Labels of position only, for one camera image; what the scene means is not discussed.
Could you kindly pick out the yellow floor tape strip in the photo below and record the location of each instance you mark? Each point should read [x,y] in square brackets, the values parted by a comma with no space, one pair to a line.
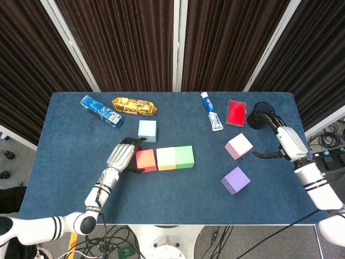
[72,242]

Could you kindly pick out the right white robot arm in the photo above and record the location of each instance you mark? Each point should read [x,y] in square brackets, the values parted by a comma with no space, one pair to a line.
[315,186]

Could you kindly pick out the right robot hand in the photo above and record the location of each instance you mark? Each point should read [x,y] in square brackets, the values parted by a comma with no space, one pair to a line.
[292,143]

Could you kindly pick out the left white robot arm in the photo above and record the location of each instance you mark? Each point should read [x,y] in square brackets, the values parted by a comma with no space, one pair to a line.
[27,228]

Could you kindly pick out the red ink pad case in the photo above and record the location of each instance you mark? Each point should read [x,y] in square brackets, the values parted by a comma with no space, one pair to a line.
[236,112]

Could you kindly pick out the green box on floor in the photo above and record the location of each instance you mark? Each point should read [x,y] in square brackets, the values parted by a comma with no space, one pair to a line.
[125,252]

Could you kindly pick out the purple cube block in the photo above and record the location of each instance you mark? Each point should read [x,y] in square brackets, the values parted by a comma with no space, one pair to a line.
[235,180]

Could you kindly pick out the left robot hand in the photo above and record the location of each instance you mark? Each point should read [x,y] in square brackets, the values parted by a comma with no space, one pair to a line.
[120,156]

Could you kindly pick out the green cube block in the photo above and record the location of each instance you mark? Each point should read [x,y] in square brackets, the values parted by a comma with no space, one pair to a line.
[184,156]

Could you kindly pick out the pink cube block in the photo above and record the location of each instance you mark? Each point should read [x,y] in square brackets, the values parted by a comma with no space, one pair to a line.
[240,145]

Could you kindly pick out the white partition frame post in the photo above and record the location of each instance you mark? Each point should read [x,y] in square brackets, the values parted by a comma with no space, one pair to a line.
[270,44]
[71,44]
[180,40]

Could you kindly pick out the light blue cube block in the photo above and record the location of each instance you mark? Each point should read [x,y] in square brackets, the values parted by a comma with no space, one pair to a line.
[147,128]

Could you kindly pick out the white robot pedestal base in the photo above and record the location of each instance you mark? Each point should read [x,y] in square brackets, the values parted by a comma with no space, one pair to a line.
[167,242]

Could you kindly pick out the orange red cube block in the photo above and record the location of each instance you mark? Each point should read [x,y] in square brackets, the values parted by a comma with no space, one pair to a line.
[145,160]

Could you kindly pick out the white black sneaker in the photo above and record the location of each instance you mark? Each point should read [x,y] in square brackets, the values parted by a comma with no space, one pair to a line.
[43,252]

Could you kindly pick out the brown fabric partition panel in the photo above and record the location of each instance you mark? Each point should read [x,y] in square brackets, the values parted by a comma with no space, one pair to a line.
[27,67]
[121,40]
[318,54]
[229,40]

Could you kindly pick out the blue felt table cover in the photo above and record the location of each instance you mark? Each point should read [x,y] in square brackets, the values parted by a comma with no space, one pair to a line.
[175,199]

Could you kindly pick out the gold cookie package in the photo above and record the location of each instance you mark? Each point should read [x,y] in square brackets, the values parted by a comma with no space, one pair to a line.
[134,106]

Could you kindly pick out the black device with teal lights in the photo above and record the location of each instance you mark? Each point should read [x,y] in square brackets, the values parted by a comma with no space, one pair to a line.
[331,159]

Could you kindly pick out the yellow cube block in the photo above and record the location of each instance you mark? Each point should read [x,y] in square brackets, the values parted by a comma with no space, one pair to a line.
[165,157]

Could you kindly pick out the white blue toothpaste tube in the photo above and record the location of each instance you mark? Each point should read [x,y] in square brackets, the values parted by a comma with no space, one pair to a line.
[211,110]

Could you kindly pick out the white partition frame rail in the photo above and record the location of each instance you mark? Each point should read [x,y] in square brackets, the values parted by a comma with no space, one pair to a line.
[323,122]
[16,137]

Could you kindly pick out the black mesh pen cup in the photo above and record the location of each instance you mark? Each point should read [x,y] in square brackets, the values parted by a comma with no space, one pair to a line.
[254,121]

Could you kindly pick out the blue cookie package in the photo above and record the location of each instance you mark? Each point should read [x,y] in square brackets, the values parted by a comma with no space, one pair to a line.
[101,110]

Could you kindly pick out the black caster wheel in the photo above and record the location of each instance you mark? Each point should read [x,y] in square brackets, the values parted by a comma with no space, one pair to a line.
[9,154]
[5,174]

